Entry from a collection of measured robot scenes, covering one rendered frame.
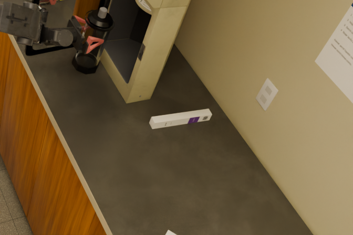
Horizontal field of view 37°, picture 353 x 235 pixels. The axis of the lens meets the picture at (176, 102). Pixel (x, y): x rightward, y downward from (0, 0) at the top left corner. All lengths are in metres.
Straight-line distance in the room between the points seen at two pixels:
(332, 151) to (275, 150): 0.28
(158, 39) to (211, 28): 0.43
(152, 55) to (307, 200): 0.78
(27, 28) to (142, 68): 0.66
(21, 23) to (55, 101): 0.67
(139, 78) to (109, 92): 0.17
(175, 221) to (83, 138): 0.44
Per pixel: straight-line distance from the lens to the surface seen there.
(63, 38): 1.80
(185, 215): 1.85
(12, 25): 1.40
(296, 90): 1.97
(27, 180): 2.56
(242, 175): 2.06
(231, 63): 2.21
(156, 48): 1.94
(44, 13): 1.98
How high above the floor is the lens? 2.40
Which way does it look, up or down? 42 degrees down
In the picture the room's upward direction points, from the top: 24 degrees clockwise
